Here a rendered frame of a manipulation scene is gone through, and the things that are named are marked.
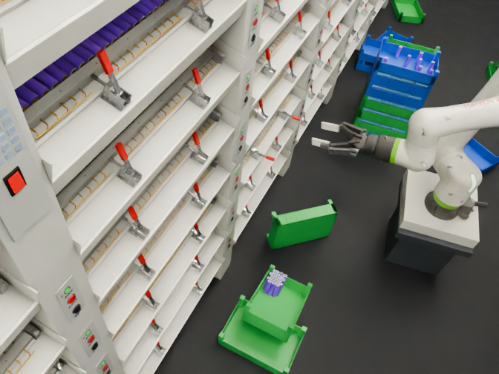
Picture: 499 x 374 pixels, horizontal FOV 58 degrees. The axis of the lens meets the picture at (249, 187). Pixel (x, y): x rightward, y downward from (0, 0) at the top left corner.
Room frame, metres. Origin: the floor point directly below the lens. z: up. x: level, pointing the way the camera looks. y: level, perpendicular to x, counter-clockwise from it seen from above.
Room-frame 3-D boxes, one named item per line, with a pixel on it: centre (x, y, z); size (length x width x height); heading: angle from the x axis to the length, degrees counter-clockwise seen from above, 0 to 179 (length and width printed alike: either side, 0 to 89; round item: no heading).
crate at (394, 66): (2.05, -0.71, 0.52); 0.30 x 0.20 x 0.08; 79
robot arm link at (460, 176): (1.27, -0.83, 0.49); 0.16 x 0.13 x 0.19; 19
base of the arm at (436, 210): (1.26, -0.89, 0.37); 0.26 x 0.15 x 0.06; 91
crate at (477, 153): (1.97, -1.23, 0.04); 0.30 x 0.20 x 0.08; 40
